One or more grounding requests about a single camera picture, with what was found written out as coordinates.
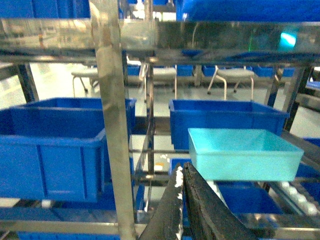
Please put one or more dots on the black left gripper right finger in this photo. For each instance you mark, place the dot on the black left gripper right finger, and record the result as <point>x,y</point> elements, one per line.
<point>208,216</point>

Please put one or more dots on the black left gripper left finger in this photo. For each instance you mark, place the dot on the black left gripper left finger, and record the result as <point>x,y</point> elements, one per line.
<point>167,221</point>

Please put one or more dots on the teal plastic bin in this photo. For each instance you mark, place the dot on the teal plastic bin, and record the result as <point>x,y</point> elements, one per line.
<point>221,154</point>

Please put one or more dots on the blue bin lower shelf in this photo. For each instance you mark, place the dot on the blue bin lower shelf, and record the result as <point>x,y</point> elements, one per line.
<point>245,197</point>

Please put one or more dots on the blue bin shelf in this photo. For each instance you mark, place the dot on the blue bin shelf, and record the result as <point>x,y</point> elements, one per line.
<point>55,149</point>
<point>245,197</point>

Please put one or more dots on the blue bin left shelf front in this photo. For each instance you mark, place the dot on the blue bin left shelf front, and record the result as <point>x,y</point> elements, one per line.
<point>55,149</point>

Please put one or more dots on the blue bin behind teal bin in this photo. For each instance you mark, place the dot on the blue bin behind teal bin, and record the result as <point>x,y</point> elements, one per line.
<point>221,114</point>

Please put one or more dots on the grey chair centre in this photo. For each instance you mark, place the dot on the grey chair centre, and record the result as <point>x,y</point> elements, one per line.
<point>160,74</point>

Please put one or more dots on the grey chair left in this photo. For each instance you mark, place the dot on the grey chair left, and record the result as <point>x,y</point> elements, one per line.
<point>90,73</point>

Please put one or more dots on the steel shelf frame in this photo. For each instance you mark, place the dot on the steel shelf frame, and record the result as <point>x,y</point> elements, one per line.
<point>279,33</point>

